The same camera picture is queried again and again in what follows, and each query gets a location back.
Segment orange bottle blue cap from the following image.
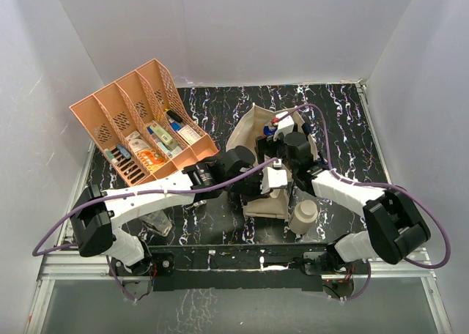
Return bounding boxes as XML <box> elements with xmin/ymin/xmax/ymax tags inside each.
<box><xmin>263</xmin><ymin>125</ymin><xmax>276</xmax><ymax>137</ymax></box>

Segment beige canvas tote bag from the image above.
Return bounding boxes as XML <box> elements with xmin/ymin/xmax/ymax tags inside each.
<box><xmin>226</xmin><ymin>105</ymin><xmax>322</xmax><ymax>219</ymax></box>

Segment cream cylindrical bottle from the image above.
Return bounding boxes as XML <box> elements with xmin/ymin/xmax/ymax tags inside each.
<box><xmin>289</xmin><ymin>200</ymin><xmax>319</xmax><ymax>234</ymax></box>

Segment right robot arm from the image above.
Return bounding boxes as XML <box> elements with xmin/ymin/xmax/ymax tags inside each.
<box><xmin>255</xmin><ymin>132</ymin><xmax>431</xmax><ymax>273</ymax></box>

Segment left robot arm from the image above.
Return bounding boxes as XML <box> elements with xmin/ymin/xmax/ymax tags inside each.
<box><xmin>70</xmin><ymin>146</ymin><xmax>261</xmax><ymax>275</ymax></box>

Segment white label box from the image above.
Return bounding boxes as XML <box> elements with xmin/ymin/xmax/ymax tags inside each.
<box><xmin>177</xmin><ymin>125</ymin><xmax>202</xmax><ymax>145</ymax></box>

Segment beige small carton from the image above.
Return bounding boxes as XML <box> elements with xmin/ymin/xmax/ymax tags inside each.
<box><xmin>149</xmin><ymin>121</ymin><xmax>177</xmax><ymax>149</ymax></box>

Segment tilted clear square bottle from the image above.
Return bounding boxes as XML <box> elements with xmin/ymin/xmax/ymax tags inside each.
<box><xmin>140</xmin><ymin>210</ymin><xmax>172</xmax><ymax>237</ymax></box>

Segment orange snack packet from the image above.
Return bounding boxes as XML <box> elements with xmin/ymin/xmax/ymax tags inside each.
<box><xmin>136</xmin><ymin>149</ymin><xmax>166</xmax><ymax>173</ymax></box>

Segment pink plastic desk organizer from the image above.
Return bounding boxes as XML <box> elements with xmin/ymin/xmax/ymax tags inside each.
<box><xmin>70</xmin><ymin>59</ymin><xmax>218</xmax><ymax>186</ymax></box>

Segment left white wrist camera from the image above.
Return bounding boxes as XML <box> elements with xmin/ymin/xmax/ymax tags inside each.
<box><xmin>259</xmin><ymin>159</ymin><xmax>288</xmax><ymax>198</ymax></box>

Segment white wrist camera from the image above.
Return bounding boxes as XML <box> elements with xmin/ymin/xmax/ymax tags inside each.
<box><xmin>259</xmin><ymin>159</ymin><xmax>288</xmax><ymax>198</ymax></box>
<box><xmin>273</xmin><ymin>111</ymin><xmax>295</xmax><ymax>141</ymax></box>

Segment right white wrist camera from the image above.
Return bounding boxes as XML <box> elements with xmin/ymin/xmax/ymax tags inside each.
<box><xmin>273</xmin><ymin>111</ymin><xmax>295</xmax><ymax>141</ymax></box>

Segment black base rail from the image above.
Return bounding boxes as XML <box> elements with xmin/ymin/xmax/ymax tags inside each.
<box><xmin>111</xmin><ymin>243</ymin><xmax>371</xmax><ymax>292</ymax></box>

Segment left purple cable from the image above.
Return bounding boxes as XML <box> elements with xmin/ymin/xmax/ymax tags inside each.
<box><xmin>32</xmin><ymin>156</ymin><xmax>281</xmax><ymax>302</ymax></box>

